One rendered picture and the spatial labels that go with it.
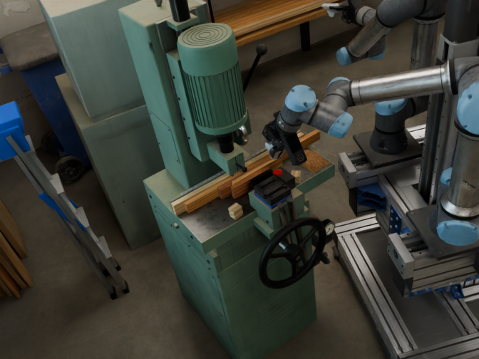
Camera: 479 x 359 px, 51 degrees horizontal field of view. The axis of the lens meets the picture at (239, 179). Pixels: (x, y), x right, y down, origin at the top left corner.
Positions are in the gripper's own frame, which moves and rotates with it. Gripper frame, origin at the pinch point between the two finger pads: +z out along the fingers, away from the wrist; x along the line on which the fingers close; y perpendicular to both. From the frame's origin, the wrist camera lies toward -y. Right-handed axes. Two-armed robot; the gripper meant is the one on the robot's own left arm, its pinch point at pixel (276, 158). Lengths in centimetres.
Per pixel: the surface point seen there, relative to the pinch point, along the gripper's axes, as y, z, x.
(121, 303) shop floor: 8, 132, 58
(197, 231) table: -4.1, 19.8, 31.2
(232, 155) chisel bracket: 10.8, 8.5, 8.9
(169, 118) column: 35.3, 11.5, 19.9
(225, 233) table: -9.7, 18.6, 23.3
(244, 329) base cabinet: -39, 68, 24
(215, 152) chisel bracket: 16.2, 12.1, 12.1
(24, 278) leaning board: 51, 148, 95
